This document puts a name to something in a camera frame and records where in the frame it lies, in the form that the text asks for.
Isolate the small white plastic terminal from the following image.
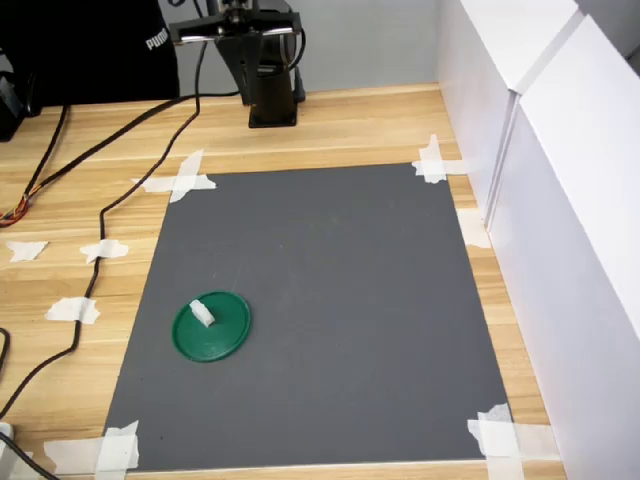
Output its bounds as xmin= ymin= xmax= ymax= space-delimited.
xmin=188 ymin=298 xmax=217 ymax=329

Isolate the round green lid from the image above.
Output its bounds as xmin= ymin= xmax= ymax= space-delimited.
xmin=171 ymin=290 xmax=252 ymax=364

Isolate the person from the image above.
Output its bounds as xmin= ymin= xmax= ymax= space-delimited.
xmin=0 ymin=0 xmax=182 ymax=109

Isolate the white masking tape piece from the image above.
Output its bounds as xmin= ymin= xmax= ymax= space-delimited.
xmin=130 ymin=172 xmax=218 ymax=196
xmin=467 ymin=418 xmax=562 ymax=460
xmin=43 ymin=437 xmax=142 ymax=472
xmin=456 ymin=209 xmax=494 ymax=250
xmin=5 ymin=239 xmax=50 ymax=264
xmin=44 ymin=296 xmax=101 ymax=326
xmin=94 ymin=419 xmax=142 ymax=474
xmin=418 ymin=133 xmax=447 ymax=185
xmin=477 ymin=402 xmax=525 ymax=480
xmin=79 ymin=238 xmax=130 ymax=265
xmin=168 ymin=148 xmax=205 ymax=204
xmin=411 ymin=159 xmax=472 ymax=177

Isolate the white partition panel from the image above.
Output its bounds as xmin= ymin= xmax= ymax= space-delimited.
xmin=487 ymin=12 xmax=640 ymax=480
xmin=435 ymin=0 xmax=584 ymax=224

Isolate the dark grey mat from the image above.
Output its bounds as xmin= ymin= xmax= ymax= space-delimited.
xmin=102 ymin=163 xmax=514 ymax=472

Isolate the flat black cable loop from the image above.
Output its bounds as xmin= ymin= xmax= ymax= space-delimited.
xmin=287 ymin=25 xmax=308 ymax=72

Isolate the long black cable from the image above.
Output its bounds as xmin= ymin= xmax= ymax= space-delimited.
xmin=24 ymin=89 xmax=244 ymax=201

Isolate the short black cable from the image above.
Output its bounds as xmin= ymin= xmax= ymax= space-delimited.
xmin=22 ymin=103 xmax=69 ymax=201

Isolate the black camera cable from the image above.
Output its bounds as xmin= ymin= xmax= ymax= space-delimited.
xmin=0 ymin=41 xmax=207 ymax=419

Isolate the coloured wire bundle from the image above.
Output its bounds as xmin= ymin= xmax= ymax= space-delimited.
xmin=0 ymin=192 xmax=34 ymax=229

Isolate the dark grey cable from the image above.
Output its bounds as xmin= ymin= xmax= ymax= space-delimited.
xmin=0 ymin=432 xmax=59 ymax=480

